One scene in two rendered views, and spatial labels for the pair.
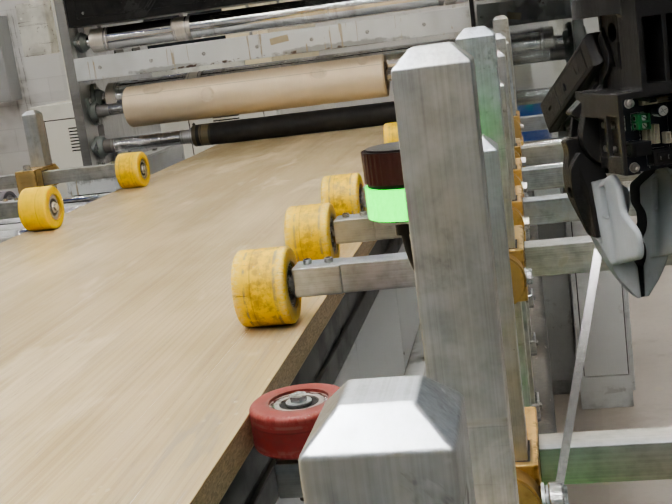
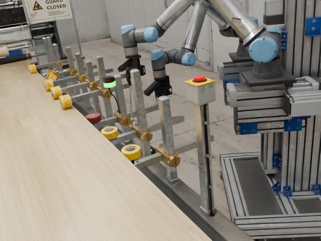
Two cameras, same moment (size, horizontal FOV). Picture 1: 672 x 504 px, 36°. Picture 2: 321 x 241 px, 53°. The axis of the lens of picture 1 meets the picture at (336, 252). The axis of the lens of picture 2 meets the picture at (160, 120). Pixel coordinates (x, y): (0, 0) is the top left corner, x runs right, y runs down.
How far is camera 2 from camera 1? 1.09 m
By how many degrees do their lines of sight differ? 38
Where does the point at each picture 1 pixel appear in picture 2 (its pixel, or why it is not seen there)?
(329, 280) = (77, 98)
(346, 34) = not seen: outside the picture
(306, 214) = (56, 88)
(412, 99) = (134, 74)
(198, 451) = (86, 123)
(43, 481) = (68, 132)
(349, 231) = (64, 90)
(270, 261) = (67, 97)
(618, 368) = not seen: hidden behind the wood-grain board
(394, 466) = (166, 99)
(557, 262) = (112, 90)
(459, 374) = (140, 101)
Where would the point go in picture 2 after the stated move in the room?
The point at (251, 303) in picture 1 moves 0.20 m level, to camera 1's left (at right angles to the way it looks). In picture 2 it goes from (66, 104) to (32, 115)
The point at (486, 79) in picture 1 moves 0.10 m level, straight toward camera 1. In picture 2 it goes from (101, 63) to (108, 66)
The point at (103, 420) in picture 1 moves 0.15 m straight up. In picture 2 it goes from (62, 125) to (56, 97)
